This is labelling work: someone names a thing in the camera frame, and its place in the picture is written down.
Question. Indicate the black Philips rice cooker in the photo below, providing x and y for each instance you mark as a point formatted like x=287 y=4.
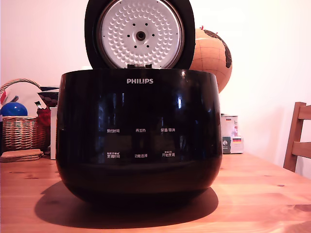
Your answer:
x=138 y=136

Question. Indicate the black rice cooker lid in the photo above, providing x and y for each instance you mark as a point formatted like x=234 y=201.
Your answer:
x=141 y=34

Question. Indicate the white carton with flag print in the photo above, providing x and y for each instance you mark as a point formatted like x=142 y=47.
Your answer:
x=229 y=127

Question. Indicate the cork globe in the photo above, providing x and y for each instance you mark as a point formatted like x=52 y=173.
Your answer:
x=211 y=58

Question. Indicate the dark patterned bowl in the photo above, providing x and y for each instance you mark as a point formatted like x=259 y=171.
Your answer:
x=49 y=98

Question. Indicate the red knitted item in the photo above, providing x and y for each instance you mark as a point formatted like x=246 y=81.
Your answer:
x=43 y=116

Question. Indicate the stack of cork coasters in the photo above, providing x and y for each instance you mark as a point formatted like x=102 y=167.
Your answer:
x=20 y=155

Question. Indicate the wooden chair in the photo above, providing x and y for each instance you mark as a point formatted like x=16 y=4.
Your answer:
x=295 y=138

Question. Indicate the blue ball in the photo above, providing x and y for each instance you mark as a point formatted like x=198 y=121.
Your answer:
x=14 y=109

